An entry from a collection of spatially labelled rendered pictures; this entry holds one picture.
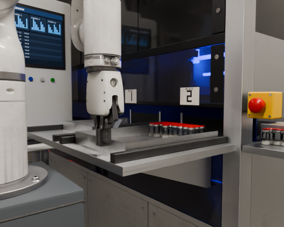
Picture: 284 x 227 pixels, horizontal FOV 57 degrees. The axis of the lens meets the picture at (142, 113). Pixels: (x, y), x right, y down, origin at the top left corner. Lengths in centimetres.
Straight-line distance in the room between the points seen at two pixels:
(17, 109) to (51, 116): 103
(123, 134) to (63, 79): 76
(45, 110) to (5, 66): 103
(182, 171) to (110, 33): 43
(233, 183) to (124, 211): 64
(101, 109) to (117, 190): 80
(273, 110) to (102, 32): 47
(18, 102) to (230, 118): 58
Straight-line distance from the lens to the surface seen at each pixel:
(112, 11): 61
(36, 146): 125
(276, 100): 77
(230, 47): 83
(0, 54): 49
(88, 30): 60
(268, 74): 94
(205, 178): 87
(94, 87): 60
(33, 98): 148
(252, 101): 74
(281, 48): 103
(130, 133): 91
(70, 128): 109
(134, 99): 114
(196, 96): 89
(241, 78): 80
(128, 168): 54
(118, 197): 134
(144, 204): 118
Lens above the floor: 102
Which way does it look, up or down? 4 degrees down
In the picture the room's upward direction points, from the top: straight up
